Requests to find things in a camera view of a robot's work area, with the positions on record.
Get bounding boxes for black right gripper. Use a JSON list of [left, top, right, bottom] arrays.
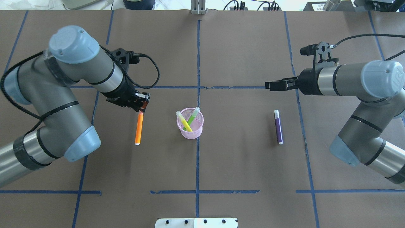
[[265, 68, 320, 96]]

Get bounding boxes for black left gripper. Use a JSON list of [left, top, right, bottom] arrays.
[[106, 79, 150, 113]]

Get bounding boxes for orange marker pen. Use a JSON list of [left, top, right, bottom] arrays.
[[134, 111, 144, 145]]

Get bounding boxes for yellow marker pen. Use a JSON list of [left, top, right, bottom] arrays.
[[176, 111, 192, 132]]

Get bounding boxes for purple marker pen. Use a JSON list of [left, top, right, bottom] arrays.
[[274, 110, 284, 145]]

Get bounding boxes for green marker pen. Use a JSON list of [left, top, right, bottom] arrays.
[[187, 106, 201, 125]]

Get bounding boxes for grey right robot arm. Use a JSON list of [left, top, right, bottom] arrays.
[[265, 60, 405, 187]]

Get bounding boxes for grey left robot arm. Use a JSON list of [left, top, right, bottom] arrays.
[[1, 25, 150, 187]]

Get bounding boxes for pink mesh pen holder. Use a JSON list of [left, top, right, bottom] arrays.
[[176, 107, 204, 139]]

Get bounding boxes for metal cup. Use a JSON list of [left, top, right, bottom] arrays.
[[323, 0, 341, 11]]

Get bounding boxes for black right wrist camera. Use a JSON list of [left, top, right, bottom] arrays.
[[300, 42, 339, 69]]

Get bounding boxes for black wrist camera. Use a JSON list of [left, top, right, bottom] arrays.
[[300, 42, 339, 69], [112, 48, 140, 66]]

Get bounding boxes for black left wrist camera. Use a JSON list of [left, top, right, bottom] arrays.
[[112, 48, 140, 66]]

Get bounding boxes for black cables on table edge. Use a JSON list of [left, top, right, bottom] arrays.
[[223, 0, 280, 11]]

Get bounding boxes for aluminium frame post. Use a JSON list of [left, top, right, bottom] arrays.
[[190, 0, 207, 15]]

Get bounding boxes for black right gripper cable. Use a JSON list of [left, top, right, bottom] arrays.
[[329, 33, 405, 60]]

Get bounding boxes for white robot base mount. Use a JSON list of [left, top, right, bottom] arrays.
[[155, 218, 239, 228]]

